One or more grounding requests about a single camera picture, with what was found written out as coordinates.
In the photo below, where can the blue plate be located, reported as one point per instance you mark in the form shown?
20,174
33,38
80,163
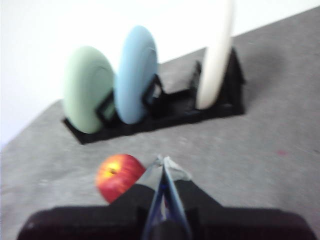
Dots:
135,75

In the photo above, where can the cream white plate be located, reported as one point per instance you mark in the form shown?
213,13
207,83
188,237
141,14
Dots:
215,62

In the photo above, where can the green plate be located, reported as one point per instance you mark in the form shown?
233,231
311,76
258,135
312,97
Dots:
85,87

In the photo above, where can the red apple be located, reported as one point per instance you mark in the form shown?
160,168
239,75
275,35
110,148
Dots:
117,175

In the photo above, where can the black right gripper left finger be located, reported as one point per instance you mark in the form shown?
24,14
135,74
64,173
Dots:
100,222

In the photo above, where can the black plate rack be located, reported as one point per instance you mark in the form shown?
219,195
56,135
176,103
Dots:
175,115

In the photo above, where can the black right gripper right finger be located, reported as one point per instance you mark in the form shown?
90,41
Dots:
237,225

